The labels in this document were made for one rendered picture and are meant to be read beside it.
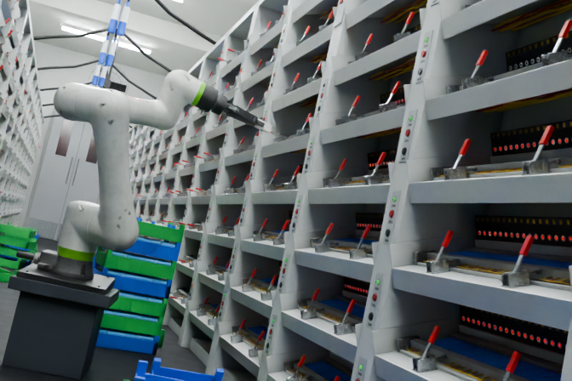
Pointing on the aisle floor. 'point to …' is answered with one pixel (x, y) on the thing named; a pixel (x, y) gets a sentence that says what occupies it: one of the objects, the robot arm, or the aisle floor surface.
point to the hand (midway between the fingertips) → (263, 126)
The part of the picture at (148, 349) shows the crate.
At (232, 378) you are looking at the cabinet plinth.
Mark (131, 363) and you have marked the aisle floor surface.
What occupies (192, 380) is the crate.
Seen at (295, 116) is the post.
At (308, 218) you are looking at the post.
